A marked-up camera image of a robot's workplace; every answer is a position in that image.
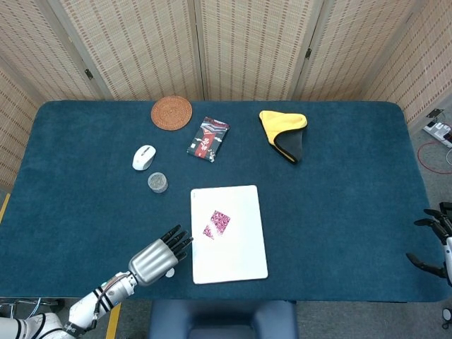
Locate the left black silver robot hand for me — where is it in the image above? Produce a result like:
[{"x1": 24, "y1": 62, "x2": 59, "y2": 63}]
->
[{"x1": 128, "y1": 225, "x2": 194, "y2": 286}]

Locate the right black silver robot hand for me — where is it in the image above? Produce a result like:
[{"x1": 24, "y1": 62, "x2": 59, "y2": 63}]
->
[{"x1": 405, "y1": 202, "x2": 452, "y2": 287}]

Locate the pink patterned card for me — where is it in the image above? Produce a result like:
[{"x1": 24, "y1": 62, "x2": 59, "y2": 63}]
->
[{"x1": 202, "y1": 210, "x2": 232, "y2": 241}]

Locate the clear round jar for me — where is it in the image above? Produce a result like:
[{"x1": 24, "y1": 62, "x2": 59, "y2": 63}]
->
[{"x1": 147, "y1": 172, "x2": 170, "y2": 194}]

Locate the white rectangular board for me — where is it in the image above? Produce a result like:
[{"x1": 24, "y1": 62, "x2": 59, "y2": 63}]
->
[{"x1": 190, "y1": 184, "x2": 269, "y2": 285}]

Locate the round woven rattan coaster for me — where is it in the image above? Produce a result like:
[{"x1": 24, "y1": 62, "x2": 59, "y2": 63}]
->
[{"x1": 150, "y1": 95, "x2": 194, "y2": 132}]

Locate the blue chair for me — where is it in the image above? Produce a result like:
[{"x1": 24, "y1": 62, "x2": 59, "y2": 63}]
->
[{"x1": 147, "y1": 299, "x2": 299, "y2": 339}]

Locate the white computer mouse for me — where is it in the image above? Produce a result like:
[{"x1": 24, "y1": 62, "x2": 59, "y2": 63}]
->
[{"x1": 131, "y1": 144, "x2": 157, "y2": 172}]

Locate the blue table cover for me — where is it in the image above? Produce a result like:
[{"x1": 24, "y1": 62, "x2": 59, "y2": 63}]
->
[{"x1": 0, "y1": 100, "x2": 446, "y2": 304}]

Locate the white power strip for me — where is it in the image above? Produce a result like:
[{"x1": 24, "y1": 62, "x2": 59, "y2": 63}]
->
[{"x1": 422, "y1": 119, "x2": 452, "y2": 148}]

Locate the black red printed packet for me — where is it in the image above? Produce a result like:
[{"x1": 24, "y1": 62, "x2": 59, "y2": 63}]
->
[{"x1": 186, "y1": 116, "x2": 231, "y2": 164}]

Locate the yellow grey folded cloth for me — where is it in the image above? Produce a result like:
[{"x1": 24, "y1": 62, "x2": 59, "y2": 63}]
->
[{"x1": 258, "y1": 109, "x2": 309, "y2": 165}]

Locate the bamboo folding screen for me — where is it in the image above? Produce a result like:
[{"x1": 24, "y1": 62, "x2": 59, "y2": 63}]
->
[{"x1": 0, "y1": 0, "x2": 452, "y2": 194}]

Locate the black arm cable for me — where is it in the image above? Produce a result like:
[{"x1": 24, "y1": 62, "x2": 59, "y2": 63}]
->
[{"x1": 91, "y1": 286, "x2": 107, "y2": 330}]

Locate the red floor cable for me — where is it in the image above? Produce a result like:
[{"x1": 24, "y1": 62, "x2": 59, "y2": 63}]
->
[{"x1": 417, "y1": 140, "x2": 452, "y2": 174}]

